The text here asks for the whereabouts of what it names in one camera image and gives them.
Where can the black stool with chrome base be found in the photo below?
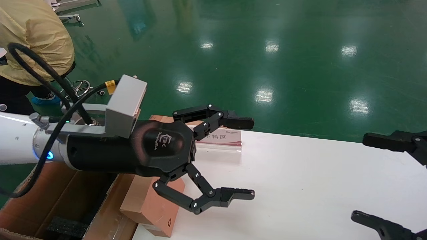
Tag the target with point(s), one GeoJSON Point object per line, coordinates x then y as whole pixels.
{"type": "Point", "coordinates": [80, 87]}

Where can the white metal equipment frame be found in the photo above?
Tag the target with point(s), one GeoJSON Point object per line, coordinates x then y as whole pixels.
{"type": "Point", "coordinates": [76, 4]}

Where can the large cardboard box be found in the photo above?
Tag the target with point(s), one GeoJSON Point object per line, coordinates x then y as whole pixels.
{"type": "Point", "coordinates": [66, 193]}

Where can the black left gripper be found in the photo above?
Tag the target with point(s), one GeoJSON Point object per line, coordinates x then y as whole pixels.
{"type": "Point", "coordinates": [160, 146]}

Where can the small cardboard box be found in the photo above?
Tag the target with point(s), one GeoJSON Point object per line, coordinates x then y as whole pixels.
{"type": "Point", "coordinates": [146, 203]}

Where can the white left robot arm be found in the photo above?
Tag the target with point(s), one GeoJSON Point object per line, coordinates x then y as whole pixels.
{"type": "Point", "coordinates": [16, 140]}

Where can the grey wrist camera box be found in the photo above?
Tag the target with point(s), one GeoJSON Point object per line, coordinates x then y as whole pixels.
{"type": "Point", "coordinates": [126, 103]}

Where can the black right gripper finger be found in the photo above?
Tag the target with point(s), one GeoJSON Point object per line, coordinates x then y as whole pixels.
{"type": "Point", "coordinates": [387, 230]}
{"type": "Point", "coordinates": [383, 140]}

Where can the blue shoe cover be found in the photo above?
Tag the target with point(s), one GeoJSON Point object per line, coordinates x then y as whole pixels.
{"type": "Point", "coordinates": [43, 101]}

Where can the person in yellow coat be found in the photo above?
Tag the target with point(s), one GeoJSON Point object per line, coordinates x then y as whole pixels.
{"type": "Point", "coordinates": [30, 33]}

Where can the grey metal camera bracket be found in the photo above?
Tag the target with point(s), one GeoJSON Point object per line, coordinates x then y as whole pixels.
{"type": "Point", "coordinates": [86, 130]}

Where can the black foam block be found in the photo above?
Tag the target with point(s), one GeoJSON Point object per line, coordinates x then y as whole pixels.
{"type": "Point", "coordinates": [66, 228]}

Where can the acrylic sign with red card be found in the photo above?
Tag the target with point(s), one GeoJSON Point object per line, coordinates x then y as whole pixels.
{"type": "Point", "coordinates": [223, 138]}

